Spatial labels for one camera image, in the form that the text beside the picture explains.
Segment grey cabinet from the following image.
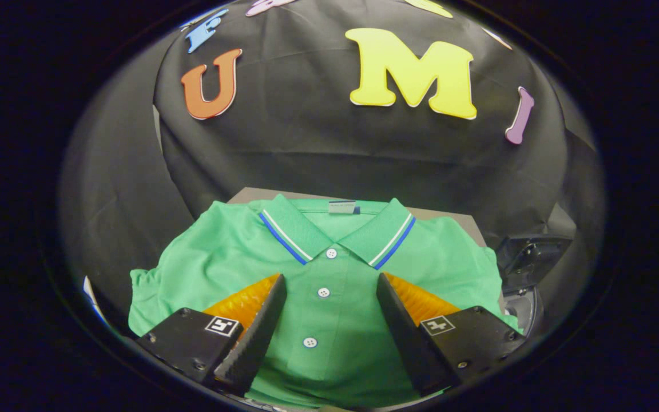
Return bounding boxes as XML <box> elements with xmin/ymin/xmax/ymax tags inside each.
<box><xmin>228</xmin><ymin>187</ymin><xmax>488</xmax><ymax>248</ymax></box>

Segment dark grey washing machine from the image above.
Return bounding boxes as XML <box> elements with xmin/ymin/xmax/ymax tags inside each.
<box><xmin>501</xmin><ymin>285</ymin><xmax>545</xmax><ymax>339</ymax></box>

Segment green polo shirt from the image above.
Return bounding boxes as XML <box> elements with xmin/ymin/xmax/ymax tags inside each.
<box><xmin>128</xmin><ymin>195</ymin><xmax>522</xmax><ymax>409</ymax></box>

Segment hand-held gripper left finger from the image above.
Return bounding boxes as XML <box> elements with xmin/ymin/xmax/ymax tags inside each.
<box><xmin>135</xmin><ymin>273</ymin><xmax>288</xmax><ymax>397</ymax></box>

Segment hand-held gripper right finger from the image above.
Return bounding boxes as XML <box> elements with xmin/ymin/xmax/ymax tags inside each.
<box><xmin>376</xmin><ymin>272</ymin><xmax>527</xmax><ymax>397</ymax></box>

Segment dark washing machine lid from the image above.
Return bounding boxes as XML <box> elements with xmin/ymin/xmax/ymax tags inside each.
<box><xmin>495</xmin><ymin>233</ymin><xmax>574</xmax><ymax>288</ymax></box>

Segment blue and white object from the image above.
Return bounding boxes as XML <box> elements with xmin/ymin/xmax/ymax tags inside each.
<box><xmin>82</xmin><ymin>276</ymin><xmax>108</xmax><ymax>323</ymax></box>

